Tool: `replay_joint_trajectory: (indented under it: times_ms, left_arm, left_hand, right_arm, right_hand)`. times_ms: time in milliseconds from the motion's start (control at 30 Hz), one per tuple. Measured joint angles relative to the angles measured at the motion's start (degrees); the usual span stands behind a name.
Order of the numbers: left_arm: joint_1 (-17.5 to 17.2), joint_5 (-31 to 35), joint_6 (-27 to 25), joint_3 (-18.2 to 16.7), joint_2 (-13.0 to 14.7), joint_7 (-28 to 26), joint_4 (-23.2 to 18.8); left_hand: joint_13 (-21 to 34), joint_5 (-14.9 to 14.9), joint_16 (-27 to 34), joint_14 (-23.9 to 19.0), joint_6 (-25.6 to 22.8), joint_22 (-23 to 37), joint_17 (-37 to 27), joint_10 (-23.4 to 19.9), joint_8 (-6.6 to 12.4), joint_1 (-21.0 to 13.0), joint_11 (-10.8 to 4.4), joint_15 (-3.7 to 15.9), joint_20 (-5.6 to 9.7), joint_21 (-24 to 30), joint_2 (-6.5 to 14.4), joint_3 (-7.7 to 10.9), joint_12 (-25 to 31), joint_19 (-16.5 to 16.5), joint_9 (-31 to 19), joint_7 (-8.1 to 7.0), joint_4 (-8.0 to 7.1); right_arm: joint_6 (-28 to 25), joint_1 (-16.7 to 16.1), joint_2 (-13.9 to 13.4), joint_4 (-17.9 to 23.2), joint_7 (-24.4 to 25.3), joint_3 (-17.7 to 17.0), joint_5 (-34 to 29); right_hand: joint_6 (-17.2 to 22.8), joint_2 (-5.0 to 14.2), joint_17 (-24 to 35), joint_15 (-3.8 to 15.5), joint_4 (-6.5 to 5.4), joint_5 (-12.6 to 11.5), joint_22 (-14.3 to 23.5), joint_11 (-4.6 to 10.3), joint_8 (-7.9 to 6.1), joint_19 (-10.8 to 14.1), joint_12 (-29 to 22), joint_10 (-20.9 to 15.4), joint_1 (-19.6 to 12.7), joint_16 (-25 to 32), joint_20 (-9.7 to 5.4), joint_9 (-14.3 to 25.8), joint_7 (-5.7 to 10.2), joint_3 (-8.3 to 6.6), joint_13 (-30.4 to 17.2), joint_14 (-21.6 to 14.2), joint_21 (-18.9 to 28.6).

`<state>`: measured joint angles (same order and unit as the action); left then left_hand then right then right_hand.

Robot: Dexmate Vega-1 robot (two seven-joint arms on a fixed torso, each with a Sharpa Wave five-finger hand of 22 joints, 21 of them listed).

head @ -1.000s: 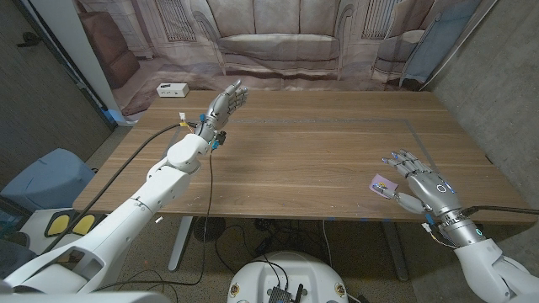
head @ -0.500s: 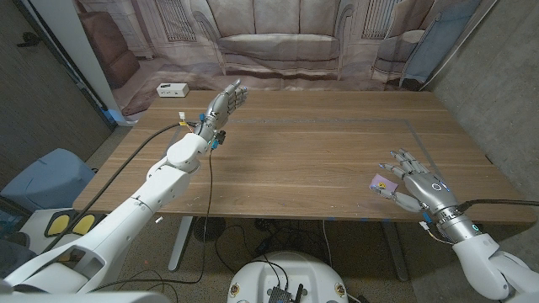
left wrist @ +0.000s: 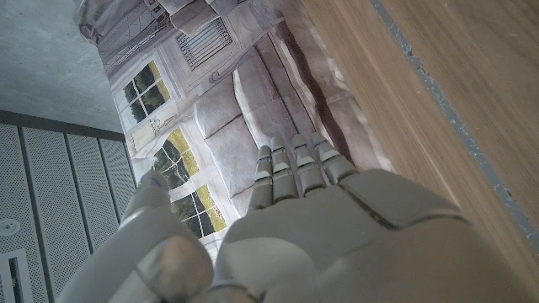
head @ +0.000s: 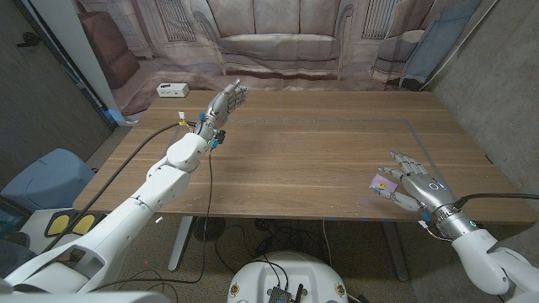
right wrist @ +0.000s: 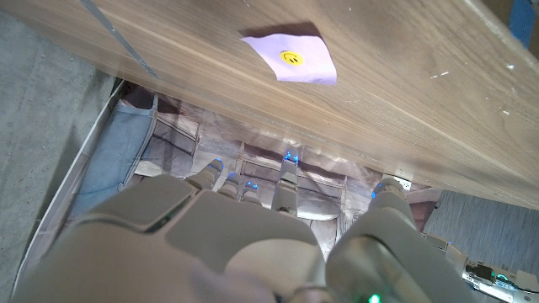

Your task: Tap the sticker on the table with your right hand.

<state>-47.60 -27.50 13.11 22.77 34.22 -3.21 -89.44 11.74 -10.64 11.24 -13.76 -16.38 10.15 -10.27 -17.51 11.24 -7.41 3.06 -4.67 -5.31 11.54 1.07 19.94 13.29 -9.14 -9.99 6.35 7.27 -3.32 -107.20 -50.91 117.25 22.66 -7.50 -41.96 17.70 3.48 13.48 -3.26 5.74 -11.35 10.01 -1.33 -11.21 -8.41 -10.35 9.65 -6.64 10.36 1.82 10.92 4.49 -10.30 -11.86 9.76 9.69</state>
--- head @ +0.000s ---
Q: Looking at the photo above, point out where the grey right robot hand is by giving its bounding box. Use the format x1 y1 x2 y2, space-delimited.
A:
370 151 479 241

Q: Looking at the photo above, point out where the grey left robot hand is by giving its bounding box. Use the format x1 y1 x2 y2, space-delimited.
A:
194 79 248 142

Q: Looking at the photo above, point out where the purple sticker with yellow dot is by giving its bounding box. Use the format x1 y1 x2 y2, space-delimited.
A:
369 173 399 194

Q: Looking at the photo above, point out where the white power box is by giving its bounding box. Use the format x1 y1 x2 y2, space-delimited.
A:
156 82 189 98

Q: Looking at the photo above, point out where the grey table leg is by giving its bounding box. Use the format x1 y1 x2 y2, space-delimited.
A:
382 221 410 282

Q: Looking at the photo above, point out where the printed sofa room backdrop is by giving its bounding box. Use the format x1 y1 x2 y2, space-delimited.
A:
73 0 500 117

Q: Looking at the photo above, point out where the blue tape strip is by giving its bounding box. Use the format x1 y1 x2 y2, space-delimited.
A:
103 108 123 125

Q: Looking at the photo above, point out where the round black floor fan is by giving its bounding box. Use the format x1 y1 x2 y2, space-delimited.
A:
194 216 227 243

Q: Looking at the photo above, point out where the white table leg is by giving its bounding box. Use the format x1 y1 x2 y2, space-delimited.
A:
168 216 195 273

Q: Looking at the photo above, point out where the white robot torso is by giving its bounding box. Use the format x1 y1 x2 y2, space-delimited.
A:
227 251 350 303

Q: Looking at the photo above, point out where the black antenna module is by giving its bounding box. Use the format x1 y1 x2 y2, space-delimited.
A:
267 284 305 303

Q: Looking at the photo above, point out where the blue padded chair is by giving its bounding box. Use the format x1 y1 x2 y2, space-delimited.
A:
0 147 97 214

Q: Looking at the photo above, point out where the black yellow foot pedal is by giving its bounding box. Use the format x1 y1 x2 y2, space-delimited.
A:
44 212 106 237

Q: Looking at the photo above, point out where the person leg in jeans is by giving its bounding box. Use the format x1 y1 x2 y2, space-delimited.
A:
0 239 37 279

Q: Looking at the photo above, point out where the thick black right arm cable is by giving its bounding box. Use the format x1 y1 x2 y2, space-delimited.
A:
452 192 539 210

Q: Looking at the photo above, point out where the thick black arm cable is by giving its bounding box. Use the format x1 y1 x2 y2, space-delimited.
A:
41 121 197 253
452 192 539 210

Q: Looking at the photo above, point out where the thin black left wrist cable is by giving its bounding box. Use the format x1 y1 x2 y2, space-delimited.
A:
90 145 214 292

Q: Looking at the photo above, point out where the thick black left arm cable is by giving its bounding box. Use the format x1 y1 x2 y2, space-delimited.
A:
41 121 197 253

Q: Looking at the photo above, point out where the black floor cable bundle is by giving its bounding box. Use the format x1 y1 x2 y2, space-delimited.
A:
214 218 334 274

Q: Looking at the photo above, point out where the black door handle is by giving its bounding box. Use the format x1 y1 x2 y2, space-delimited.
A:
16 31 42 48

